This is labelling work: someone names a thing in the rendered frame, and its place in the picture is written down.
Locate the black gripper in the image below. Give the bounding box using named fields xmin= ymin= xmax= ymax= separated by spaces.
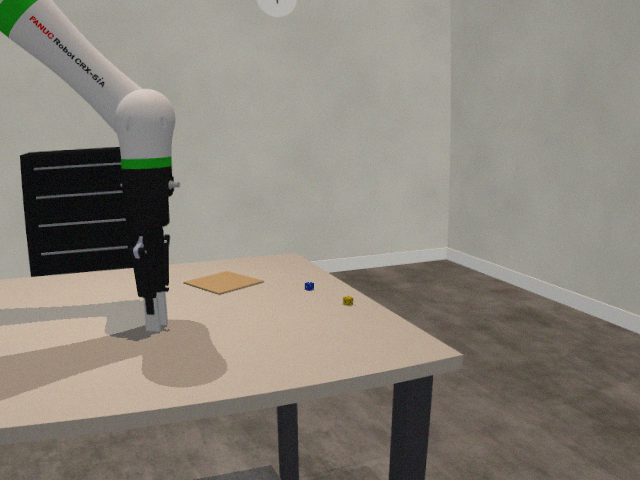
xmin=128 ymin=197 xmax=170 ymax=332

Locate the tan square mat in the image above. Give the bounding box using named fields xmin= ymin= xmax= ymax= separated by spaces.
xmin=183 ymin=271 xmax=264 ymax=295

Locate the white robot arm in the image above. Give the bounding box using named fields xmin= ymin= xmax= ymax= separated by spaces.
xmin=0 ymin=0 xmax=180 ymax=201

